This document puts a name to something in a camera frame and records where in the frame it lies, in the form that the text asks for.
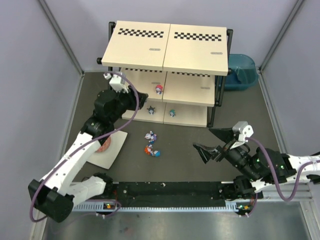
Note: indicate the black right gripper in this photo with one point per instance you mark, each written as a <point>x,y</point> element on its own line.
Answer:
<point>222,150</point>

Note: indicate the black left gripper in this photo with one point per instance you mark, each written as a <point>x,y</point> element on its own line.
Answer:
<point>137,100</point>

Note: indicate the pink-hooded Doraemon figure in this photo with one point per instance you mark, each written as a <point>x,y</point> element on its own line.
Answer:
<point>159,89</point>

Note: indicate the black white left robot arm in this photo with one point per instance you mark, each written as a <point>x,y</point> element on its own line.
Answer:
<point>55,195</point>

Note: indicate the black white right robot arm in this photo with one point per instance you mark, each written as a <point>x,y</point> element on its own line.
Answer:
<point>264,169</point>

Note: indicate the three-tier beige black shelf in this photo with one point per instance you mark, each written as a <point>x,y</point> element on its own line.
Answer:
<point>191,62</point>

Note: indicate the grey-hooded Doraemon figure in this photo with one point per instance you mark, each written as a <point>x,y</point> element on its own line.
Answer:
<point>151,110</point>

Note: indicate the purple white Doraemon figure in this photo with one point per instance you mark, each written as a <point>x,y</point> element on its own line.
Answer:
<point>151,137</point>

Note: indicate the teal-hooded Doraemon figure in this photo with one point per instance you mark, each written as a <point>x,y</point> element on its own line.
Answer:
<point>172,113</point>

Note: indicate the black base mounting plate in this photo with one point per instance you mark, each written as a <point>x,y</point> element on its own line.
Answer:
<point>176,194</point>

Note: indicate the orange crab Doraemon figure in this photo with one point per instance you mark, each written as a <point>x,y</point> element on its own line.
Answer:
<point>149,149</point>

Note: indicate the red patterned bowl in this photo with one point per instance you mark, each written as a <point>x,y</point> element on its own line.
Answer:
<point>104,146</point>

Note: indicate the blue bucket Doraemon figure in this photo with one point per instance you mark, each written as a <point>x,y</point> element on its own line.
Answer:
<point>156,153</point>

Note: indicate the white square plate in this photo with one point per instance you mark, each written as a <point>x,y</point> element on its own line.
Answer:
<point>106,159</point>

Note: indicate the teal plastic basin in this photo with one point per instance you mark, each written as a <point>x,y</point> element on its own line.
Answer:
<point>243,73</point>

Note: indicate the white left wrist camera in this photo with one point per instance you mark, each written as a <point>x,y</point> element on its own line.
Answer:
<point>116,82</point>

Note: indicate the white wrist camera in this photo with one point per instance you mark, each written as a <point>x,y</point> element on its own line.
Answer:
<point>116,82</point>
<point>241,130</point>

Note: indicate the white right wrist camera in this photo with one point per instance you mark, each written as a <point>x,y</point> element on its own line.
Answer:
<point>241,130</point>

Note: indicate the light blue cable duct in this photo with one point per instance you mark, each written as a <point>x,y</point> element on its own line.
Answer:
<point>108,207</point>

